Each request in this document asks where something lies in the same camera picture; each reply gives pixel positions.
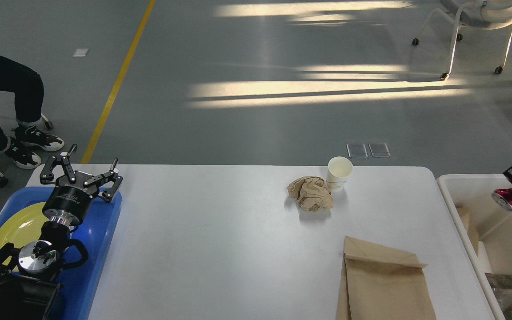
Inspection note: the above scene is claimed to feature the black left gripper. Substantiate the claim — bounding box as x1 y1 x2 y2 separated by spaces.
40 144 124 226

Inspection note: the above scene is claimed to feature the yellow round plate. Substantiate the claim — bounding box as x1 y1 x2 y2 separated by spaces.
0 202 48 249

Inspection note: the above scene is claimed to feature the white paper cup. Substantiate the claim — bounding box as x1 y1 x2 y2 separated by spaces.
478 252 493 274
325 156 354 192

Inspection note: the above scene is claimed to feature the brown paper bag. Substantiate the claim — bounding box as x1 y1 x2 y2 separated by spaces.
456 207 480 255
336 236 436 320

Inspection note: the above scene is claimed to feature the brown paper ball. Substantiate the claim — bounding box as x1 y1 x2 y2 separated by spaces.
286 176 333 212

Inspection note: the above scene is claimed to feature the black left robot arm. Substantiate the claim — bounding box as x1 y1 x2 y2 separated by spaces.
0 144 123 320

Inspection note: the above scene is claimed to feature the white plastic bin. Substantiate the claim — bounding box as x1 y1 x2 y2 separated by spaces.
437 174 512 320

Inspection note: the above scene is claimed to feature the blue plastic tray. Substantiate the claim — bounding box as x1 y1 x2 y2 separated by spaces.
0 187 122 320

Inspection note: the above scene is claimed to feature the person in dark trousers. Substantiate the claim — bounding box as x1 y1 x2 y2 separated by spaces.
0 48 65 170

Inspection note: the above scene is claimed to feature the white chair on casters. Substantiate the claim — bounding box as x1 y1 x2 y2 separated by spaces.
411 0 512 81

